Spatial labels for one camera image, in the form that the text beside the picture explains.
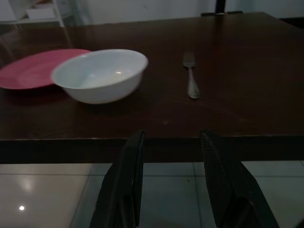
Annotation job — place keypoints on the pink round plate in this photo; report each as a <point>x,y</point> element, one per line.
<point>28,71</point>

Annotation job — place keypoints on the white bowl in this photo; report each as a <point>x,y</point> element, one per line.
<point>99,76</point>

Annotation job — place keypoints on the white shelf unit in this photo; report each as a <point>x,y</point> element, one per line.
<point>45,13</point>

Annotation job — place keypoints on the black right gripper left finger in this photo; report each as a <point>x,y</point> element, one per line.
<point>123,185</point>

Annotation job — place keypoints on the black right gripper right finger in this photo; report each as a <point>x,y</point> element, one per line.
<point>228,185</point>

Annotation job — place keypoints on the silver metal fork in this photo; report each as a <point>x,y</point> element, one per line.
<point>192,78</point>

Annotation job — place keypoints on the black stand with crossbar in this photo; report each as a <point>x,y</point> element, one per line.
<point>220,6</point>

